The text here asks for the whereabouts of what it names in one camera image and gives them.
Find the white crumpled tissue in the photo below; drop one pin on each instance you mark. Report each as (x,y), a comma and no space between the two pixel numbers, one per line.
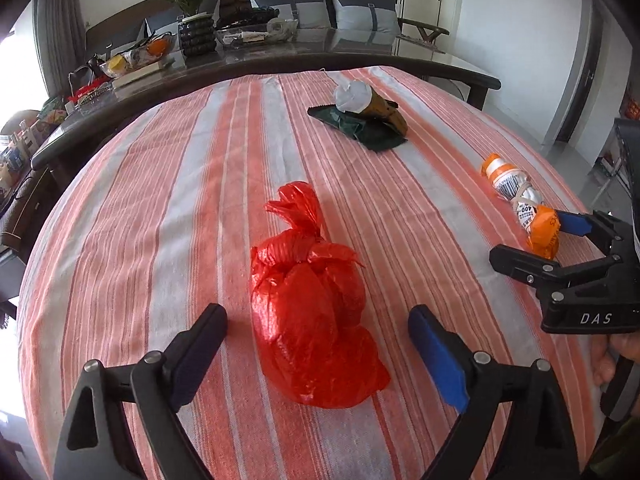
(352,96)

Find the dark wooden door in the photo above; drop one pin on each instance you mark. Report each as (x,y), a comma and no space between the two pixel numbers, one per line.
(580,60)

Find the orange fruit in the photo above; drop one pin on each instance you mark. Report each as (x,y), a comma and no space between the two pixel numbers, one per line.
(156,47)

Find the stack of books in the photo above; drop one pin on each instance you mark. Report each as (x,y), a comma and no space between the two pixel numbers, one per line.
(142,74)

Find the black ribbed vase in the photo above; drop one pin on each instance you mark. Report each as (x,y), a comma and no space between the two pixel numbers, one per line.
(196,35)

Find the red packet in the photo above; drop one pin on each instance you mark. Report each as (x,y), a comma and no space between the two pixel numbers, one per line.
(82,94)

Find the clear glass tray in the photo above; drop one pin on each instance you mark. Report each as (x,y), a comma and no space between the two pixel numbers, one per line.
(242,37)

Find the black cloth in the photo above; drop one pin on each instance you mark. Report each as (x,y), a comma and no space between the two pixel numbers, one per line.
(247,16)

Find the glass fruit bowl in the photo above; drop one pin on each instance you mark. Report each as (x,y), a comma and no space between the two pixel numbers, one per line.
(135,57)

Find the grey white pillow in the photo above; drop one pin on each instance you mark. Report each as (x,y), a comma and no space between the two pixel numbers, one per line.
(160,25)
(285,5)
(212,7)
(362,10)

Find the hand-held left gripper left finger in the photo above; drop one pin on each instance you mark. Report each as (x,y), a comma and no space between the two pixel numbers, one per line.
(195,360)

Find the dark green packet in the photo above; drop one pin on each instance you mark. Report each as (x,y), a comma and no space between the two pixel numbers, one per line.
(370,136)

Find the person's right hand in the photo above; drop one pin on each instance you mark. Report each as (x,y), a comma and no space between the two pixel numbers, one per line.
(606,360)

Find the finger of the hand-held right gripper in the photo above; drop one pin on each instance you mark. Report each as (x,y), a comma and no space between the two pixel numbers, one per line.
(520,262)
(575,222)

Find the red plastic bag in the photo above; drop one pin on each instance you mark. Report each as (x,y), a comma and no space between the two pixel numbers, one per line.
(310,310)

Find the orange white wrapper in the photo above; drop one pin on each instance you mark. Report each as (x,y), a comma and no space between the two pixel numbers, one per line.
(510,180)

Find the grey curtain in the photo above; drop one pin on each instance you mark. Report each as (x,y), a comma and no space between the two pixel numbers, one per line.
(60,25)

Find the orange white striped tablecloth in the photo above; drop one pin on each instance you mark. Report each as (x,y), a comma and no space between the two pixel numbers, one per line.
(150,210)

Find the yellow fruit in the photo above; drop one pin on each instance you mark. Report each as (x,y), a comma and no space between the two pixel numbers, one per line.
(116,65)

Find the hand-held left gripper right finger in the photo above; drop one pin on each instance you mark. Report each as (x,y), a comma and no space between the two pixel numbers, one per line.
(440,355)

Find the dark glass coffee table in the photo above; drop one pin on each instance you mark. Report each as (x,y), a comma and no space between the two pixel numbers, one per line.
(350,50)

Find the clear tape roll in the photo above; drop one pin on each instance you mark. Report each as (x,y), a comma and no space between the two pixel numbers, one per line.
(281,29)

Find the brown paper cone wrapper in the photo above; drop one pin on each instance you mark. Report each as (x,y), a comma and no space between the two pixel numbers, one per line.
(387,110)

